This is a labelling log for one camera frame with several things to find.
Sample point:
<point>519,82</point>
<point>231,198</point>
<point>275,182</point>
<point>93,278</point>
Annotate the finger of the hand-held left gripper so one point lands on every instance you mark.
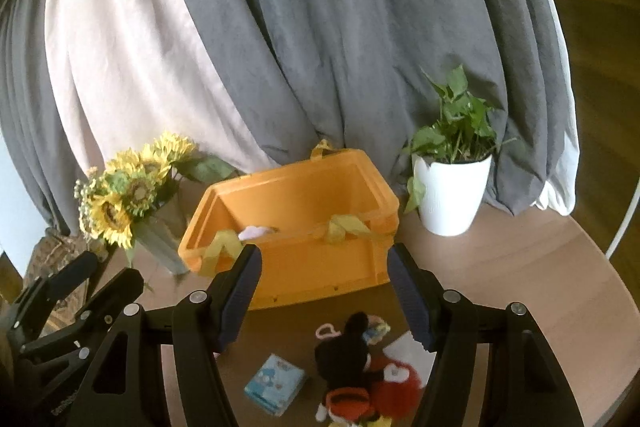
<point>75,269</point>
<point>117,289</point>

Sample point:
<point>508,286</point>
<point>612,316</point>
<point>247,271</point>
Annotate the sunflower bouquet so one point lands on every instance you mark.
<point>125,192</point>

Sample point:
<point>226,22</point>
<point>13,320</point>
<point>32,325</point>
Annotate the blue tissue pack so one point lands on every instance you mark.
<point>275,382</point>

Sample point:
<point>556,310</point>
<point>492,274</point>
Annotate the white plant pot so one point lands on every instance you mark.
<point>450,197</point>

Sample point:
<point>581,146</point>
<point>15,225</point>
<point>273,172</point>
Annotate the white paper card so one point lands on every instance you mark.
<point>407,352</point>

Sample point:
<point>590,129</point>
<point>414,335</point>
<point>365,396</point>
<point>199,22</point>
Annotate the orange plastic crate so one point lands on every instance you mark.
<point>320,267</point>

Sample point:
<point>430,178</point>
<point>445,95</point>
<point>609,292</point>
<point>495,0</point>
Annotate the white hoop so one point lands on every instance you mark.
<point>624,219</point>

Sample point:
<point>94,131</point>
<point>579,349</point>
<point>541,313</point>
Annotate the small blue yellow toy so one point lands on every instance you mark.
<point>378,332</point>

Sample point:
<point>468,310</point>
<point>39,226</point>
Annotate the beige curtain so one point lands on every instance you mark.
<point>125,57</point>

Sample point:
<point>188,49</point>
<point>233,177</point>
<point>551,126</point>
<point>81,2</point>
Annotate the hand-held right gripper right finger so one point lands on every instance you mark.
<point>410,297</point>

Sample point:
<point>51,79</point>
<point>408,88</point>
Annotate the pale purple soft toy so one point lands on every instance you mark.
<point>252,233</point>

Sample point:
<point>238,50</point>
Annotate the grey ribbed vase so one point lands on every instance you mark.
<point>160,242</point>

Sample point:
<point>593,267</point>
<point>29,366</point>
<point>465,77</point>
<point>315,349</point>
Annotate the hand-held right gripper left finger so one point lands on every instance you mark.
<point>240,297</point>

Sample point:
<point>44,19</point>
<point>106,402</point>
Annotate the wide grey curtain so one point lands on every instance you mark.
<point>325,32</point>

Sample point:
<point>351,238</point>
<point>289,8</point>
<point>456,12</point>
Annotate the narrow grey curtain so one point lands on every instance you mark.
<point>30,132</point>

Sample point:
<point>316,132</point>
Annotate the black mouse plush toy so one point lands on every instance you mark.
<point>345,352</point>

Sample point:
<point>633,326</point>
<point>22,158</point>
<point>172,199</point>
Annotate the green leafy plant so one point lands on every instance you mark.
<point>460,127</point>

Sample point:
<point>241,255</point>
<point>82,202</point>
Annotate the brown wicker basket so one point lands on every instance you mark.
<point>52,252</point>

